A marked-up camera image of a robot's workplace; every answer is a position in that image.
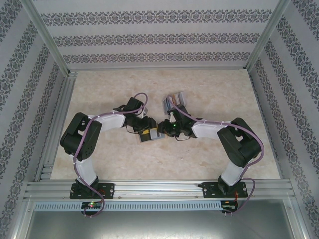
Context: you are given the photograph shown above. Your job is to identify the grey card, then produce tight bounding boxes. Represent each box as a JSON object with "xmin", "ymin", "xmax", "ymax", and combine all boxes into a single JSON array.
[{"xmin": 163, "ymin": 97, "xmax": 172, "ymax": 114}]

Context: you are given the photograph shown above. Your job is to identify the grey slotted cable duct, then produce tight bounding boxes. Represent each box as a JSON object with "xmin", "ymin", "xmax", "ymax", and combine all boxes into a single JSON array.
[{"xmin": 33, "ymin": 201, "xmax": 222, "ymax": 210}]

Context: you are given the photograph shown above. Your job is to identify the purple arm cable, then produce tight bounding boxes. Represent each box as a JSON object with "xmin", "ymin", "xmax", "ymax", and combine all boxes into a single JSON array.
[
  {"xmin": 169, "ymin": 99, "xmax": 264, "ymax": 217},
  {"xmin": 73, "ymin": 92, "xmax": 150, "ymax": 219}
]

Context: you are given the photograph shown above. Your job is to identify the aluminium frame leg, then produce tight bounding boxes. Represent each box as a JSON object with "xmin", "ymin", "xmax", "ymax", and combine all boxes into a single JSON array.
[
  {"xmin": 284, "ymin": 198, "xmax": 309, "ymax": 239},
  {"xmin": 11, "ymin": 196, "xmax": 35, "ymax": 239}
]

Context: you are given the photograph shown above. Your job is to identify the grey sheet metal panel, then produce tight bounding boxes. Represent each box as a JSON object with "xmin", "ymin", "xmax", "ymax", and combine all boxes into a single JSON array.
[{"xmin": 24, "ymin": 210, "xmax": 295, "ymax": 239}]

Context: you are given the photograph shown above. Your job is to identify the clear acrylic card rack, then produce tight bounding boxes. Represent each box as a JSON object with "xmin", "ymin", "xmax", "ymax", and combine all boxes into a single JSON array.
[{"xmin": 162, "ymin": 91, "xmax": 187, "ymax": 115}]

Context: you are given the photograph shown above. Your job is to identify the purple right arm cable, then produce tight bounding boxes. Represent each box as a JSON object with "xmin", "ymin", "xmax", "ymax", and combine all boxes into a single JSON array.
[{"xmin": 169, "ymin": 99, "xmax": 264, "ymax": 217}]

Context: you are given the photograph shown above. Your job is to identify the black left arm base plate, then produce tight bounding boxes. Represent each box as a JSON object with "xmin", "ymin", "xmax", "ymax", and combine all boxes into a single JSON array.
[{"xmin": 69, "ymin": 183, "xmax": 116, "ymax": 200}]

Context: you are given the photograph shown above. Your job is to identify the aluminium mounting rail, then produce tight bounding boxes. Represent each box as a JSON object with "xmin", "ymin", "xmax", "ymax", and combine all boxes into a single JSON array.
[{"xmin": 23, "ymin": 179, "xmax": 296, "ymax": 200}]

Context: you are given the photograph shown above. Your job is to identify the tan leather card holder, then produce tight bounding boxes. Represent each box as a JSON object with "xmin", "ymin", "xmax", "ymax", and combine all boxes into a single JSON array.
[{"xmin": 136, "ymin": 129, "xmax": 167, "ymax": 144}]

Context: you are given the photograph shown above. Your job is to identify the aluminium side rail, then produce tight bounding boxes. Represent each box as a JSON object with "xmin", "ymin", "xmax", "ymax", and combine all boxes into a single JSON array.
[{"xmin": 34, "ymin": 72, "xmax": 78, "ymax": 181}]

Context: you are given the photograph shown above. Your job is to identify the aluminium frame post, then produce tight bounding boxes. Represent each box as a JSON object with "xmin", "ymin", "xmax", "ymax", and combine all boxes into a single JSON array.
[
  {"xmin": 20, "ymin": 0, "xmax": 72, "ymax": 77},
  {"xmin": 245, "ymin": 0, "xmax": 292, "ymax": 72}
]

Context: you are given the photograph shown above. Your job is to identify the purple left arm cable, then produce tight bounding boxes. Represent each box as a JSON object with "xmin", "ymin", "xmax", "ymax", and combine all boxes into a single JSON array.
[{"xmin": 73, "ymin": 92, "xmax": 150, "ymax": 219}]

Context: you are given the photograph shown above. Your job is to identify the aluminium back frame rail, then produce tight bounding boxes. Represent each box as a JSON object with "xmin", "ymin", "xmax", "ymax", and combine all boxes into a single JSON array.
[{"xmin": 67, "ymin": 65, "xmax": 250, "ymax": 73}]

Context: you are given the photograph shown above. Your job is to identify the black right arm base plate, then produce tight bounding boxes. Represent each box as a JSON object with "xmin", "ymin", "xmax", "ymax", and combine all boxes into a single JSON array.
[{"xmin": 202, "ymin": 181, "xmax": 249, "ymax": 199}]

